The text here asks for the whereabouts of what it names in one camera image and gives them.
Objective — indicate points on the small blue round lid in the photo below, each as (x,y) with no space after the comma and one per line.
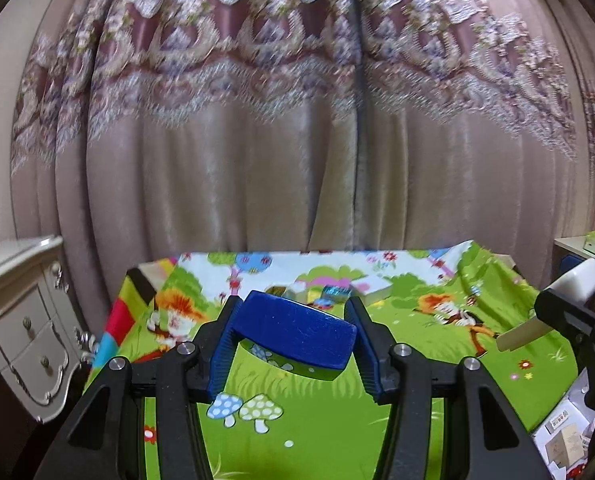
(320,304)

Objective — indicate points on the white side table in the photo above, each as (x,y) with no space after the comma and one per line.
(570,247)

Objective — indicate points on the white dresser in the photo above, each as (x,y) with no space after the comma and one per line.
(22,320)

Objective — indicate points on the white plastic tool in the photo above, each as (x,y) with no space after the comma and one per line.
(580,280)

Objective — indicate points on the teal box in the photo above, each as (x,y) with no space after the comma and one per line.
(336,292)

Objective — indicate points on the large flat white box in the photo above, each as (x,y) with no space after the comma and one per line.
(377,290)

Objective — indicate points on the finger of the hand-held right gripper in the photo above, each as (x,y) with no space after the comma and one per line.
(571,265)
(567,310)

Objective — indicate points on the beige box with line drawing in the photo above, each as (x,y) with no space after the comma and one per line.
(567,447)

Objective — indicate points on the beige patterned curtain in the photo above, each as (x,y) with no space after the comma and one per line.
(277,135)

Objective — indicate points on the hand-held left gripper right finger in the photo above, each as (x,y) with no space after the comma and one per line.
(365,345)

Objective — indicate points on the white storage box purple rim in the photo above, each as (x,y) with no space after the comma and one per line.
(572,392)

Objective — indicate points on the blue plastic case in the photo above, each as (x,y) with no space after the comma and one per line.
(297,332)

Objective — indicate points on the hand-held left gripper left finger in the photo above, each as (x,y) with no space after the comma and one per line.
(222,345)

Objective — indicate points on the green cartoon printed blanket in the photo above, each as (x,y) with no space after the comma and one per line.
(427,360)

